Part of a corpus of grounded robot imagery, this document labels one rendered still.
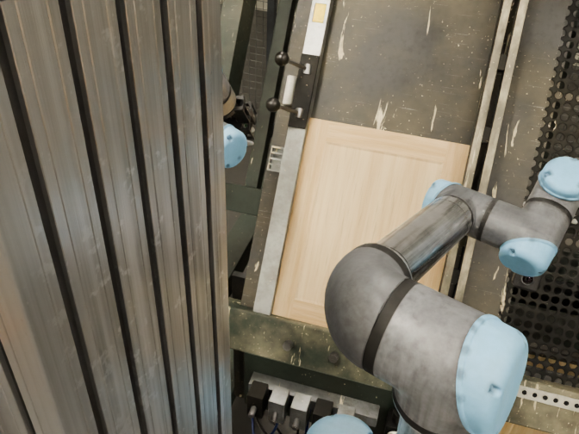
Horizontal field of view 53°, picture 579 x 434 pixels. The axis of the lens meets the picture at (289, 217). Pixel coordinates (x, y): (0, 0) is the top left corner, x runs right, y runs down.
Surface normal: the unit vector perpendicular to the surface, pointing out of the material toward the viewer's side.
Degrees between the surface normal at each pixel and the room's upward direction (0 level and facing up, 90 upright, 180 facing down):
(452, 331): 20
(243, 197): 57
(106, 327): 90
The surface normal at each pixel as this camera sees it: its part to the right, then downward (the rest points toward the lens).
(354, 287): -0.54, -0.65
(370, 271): -0.14, -0.90
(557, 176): -0.14, -0.46
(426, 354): -0.44, -0.11
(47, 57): 0.92, 0.26
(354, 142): -0.22, 0.04
